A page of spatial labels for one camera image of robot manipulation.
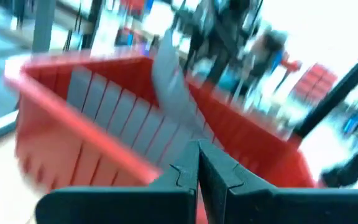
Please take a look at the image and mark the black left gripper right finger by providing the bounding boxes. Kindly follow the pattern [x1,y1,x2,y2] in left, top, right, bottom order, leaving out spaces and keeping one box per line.
[198,139,358,224]

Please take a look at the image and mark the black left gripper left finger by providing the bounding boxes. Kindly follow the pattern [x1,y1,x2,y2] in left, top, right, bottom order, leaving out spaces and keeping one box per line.
[35,140,200,224]

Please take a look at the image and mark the large red plastic bin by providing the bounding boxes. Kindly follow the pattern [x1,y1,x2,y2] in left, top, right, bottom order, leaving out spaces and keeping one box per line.
[4,51,319,224]

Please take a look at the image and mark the grey plastic divider panel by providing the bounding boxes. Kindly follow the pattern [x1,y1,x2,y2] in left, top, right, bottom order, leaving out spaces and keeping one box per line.
[66,65,224,171]
[151,29,205,135]

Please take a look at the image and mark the black aluminium rig frame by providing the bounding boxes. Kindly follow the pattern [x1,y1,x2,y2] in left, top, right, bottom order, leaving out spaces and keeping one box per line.
[293,42,358,140]

